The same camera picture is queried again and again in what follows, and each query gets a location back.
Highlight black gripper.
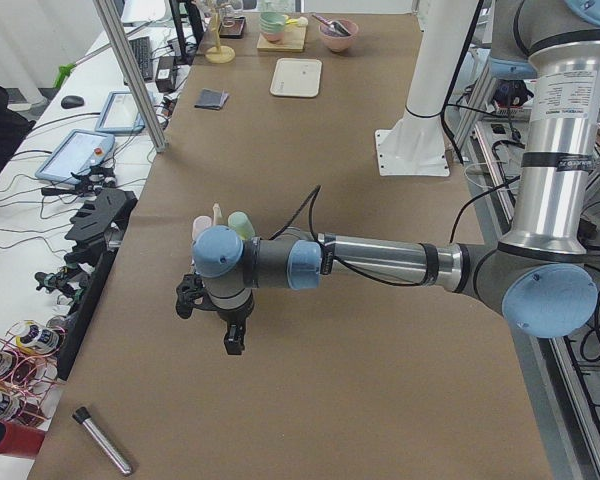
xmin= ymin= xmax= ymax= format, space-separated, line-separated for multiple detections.
xmin=216 ymin=297 xmax=255 ymax=355

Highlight green cup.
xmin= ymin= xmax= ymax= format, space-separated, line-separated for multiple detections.
xmin=227 ymin=211 xmax=256 ymax=240

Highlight cream rectangular tray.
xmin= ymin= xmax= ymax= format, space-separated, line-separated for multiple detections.
xmin=270 ymin=58 xmax=322 ymax=98

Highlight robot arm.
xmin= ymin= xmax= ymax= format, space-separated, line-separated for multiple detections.
xmin=176 ymin=1 xmax=600 ymax=355

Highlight pink cup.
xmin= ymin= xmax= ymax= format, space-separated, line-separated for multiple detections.
xmin=192 ymin=215 xmax=213 ymax=241

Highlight metal cylinder with black cap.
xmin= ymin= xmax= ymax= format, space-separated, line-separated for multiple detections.
xmin=72 ymin=406 xmax=134 ymax=476

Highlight black tool holder stand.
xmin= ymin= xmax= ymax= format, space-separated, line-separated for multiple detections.
xmin=57 ymin=188 xmax=138 ymax=380

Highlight grey folded cloth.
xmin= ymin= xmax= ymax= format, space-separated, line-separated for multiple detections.
xmin=194 ymin=88 xmax=229 ymax=110

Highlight near teach pendant tablet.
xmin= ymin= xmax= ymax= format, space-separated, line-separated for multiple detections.
xmin=35 ymin=129 xmax=115 ymax=184

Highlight teach pendant tablet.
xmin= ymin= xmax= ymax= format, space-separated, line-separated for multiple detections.
xmin=35 ymin=129 xmax=115 ymax=184
xmin=95 ymin=91 xmax=145 ymax=135

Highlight far teach pendant tablet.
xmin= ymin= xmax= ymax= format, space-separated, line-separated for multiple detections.
xmin=95 ymin=91 xmax=145 ymax=135

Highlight red cylinder can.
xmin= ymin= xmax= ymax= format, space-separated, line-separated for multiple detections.
xmin=0 ymin=421 xmax=46 ymax=459

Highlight wooden mug tree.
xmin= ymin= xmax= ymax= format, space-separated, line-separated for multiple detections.
xmin=203 ymin=1 xmax=235 ymax=64

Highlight black computer mouse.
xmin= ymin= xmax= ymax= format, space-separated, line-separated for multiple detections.
xmin=60 ymin=95 xmax=85 ymax=110

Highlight black keyboard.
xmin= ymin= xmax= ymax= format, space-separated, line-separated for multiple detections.
xmin=129 ymin=36 xmax=153 ymax=81

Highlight wooden cutting board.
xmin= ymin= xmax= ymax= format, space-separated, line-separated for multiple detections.
xmin=257 ymin=24 xmax=307 ymax=53

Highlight pink bowl with ice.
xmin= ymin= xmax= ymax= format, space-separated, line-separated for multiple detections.
xmin=319 ymin=19 xmax=359 ymax=52

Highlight stacked green bowls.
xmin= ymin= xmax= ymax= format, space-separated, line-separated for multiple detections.
xmin=259 ymin=11 xmax=287 ymax=43

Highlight metal scoop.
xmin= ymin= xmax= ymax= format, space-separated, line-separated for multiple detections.
xmin=311 ymin=13 xmax=351 ymax=37

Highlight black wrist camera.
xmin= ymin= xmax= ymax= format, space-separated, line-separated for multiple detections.
xmin=175 ymin=273 xmax=206 ymax=319

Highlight white wire cup rack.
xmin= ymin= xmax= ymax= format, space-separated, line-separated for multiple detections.
xmin=212 ymin=203 xmax=224 ymax=226

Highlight aluminium frame post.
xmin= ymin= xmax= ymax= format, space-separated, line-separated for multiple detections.
xmin=93 ymin=0 xmax=167 ymax=153

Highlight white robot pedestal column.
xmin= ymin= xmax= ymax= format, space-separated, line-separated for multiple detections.
xmin=375 ymin=0 xmax=481 ymax=177

